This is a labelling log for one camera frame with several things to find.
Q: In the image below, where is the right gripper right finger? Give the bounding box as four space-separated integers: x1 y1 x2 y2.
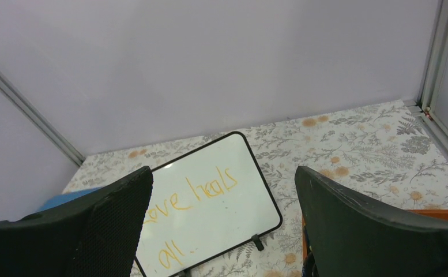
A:
295 166 448 276

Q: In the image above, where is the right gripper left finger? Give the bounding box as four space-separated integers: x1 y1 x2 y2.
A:
0 166 153 276

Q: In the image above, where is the small black-framed whiteboard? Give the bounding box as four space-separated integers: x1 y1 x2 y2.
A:
135 132 283 276

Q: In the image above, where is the rolled dark tie top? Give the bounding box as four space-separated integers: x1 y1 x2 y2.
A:
302 252 319 277

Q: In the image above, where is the blue cartoon print cloth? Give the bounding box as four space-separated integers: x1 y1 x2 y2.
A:
36 188 100 212

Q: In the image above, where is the orange wooden compartment tray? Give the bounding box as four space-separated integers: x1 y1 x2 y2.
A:
302 209 448 260

